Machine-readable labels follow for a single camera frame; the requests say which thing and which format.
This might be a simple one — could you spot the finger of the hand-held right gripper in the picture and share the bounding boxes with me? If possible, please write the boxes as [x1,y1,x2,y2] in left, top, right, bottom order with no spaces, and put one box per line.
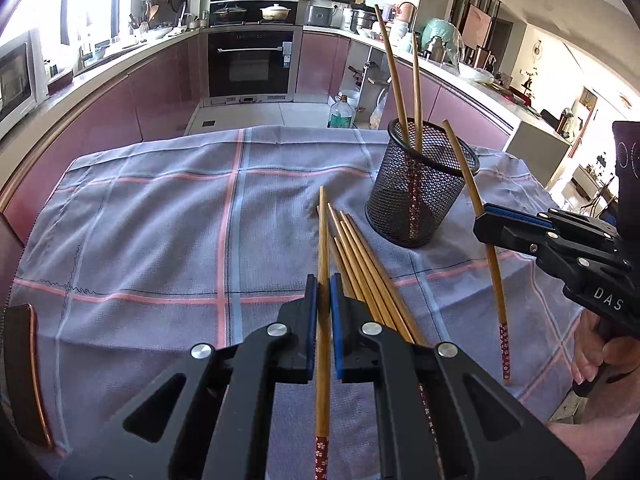
[473,214,634,289]
[481,203,620,239]

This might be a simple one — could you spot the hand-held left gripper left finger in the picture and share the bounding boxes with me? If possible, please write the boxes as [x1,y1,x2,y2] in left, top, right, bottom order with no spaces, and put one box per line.
[57,274,321,480]

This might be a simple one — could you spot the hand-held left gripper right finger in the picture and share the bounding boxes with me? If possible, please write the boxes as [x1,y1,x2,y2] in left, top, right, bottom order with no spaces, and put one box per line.
[330,273,587,480]

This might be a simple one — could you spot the wooden chopstick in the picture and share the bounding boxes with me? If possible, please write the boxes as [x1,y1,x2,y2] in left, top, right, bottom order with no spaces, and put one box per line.
[374,4,412,153]
[442,120,512,386]
[313,186,332,480]

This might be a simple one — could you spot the bunch of wooden chopsticks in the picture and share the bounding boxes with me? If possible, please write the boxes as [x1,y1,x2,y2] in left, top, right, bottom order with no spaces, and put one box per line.
[316,202,446,480]

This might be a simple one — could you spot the black mesh utensil holder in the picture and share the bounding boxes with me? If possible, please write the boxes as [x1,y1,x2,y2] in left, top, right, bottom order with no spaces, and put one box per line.
[365,118,481,248]

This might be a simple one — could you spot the person's right forearm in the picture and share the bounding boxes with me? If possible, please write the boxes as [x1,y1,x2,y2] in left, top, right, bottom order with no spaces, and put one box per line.
[547,410,638,466]

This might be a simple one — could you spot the person's right hand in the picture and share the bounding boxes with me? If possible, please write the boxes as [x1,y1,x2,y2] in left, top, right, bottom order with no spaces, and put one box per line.
[571,310,640,419]

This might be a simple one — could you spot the white side cabinet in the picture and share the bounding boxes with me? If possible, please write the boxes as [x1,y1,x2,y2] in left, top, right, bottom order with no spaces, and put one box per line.
[502,120,571,186]

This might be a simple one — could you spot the white bowl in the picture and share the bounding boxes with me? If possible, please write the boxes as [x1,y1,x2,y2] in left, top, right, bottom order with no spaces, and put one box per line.
[459,64,493,83]

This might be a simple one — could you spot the plaid grey tablecloth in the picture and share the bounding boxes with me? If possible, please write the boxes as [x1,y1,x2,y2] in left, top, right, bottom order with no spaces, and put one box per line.
[2,127,586,480]

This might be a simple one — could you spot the mint green food cover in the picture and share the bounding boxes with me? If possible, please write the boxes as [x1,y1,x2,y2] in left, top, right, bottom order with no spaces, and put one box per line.
[422,17,461,61]

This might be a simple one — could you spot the green plastic bottle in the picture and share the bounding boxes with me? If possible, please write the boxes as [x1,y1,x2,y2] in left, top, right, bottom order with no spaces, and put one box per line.
[327,95,357,130]

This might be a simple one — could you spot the black built-in oven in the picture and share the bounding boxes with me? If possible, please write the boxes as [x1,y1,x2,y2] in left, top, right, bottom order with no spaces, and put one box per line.
[206,27,296,98]

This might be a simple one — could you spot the silver rice cooker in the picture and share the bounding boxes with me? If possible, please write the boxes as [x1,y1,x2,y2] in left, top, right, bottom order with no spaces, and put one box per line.
[305,0,333,27]

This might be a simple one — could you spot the pink kitchen cabinets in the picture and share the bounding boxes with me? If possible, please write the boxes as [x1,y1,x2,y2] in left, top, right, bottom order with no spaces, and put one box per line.
[0,30,516,241]

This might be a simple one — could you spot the dark brown chair back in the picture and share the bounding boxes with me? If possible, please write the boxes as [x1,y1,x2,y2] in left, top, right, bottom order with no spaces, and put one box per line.
[2,304,55,451]

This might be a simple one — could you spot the white microwave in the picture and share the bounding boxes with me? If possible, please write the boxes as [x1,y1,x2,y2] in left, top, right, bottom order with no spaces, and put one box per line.
[0,30,48,136]

